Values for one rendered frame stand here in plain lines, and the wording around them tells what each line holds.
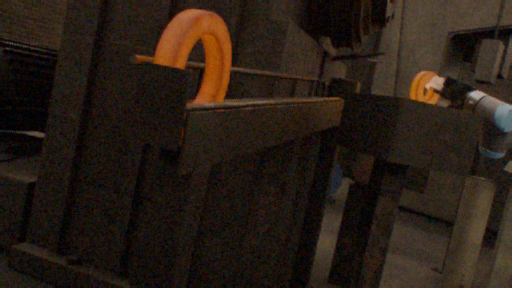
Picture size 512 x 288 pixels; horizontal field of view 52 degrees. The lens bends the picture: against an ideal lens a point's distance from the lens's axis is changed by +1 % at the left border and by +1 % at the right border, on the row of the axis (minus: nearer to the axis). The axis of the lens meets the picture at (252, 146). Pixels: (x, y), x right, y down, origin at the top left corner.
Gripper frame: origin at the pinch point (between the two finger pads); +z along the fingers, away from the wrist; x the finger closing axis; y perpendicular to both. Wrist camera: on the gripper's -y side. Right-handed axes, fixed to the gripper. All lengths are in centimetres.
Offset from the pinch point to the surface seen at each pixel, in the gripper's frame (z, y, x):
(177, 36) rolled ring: -65, 5, 146
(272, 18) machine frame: -15, 7, 95
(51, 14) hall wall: 794, -179, -76
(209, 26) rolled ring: -61, 7, 140
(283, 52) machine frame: -21, 0, 92
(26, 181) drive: 27, -71, 131
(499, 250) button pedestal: -39, -51, -44
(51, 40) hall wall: 788, -221, -84
